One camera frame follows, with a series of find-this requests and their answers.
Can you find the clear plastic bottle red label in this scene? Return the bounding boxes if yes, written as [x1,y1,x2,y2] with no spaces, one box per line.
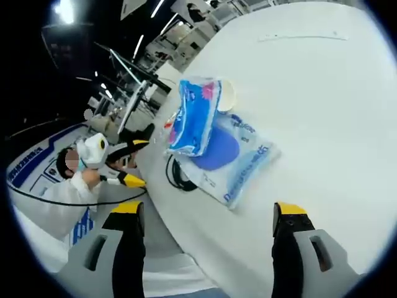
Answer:
[151,116,176,147]

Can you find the person's head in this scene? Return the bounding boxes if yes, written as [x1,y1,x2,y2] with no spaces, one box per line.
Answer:
[56,147,88,181]

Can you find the blue tissue packet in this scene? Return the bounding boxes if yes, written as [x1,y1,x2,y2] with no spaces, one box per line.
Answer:
[166,77,231,158]

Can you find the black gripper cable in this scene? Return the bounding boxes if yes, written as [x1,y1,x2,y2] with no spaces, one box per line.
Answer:
[8,182,147,207]

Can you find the person's left hand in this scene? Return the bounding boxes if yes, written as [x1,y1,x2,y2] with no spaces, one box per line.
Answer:
[81,169,102,187]

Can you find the person's blue jeans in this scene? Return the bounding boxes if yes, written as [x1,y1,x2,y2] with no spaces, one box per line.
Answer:
[172,286,218,298]

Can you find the tilted monitor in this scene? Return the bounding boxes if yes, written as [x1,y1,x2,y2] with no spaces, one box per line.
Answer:
[118,78,149,132]

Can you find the white paper cup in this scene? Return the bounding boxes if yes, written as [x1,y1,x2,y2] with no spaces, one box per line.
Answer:
[216,79,238,113]

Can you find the clear bag with blue pad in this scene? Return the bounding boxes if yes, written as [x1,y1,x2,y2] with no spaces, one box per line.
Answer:
[181,110,282,210]

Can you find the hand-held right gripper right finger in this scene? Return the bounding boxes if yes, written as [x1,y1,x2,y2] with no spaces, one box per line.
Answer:
[272,201,367,298]

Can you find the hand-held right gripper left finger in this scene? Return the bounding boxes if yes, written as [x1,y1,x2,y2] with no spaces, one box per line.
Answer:
[57,200,146,298]

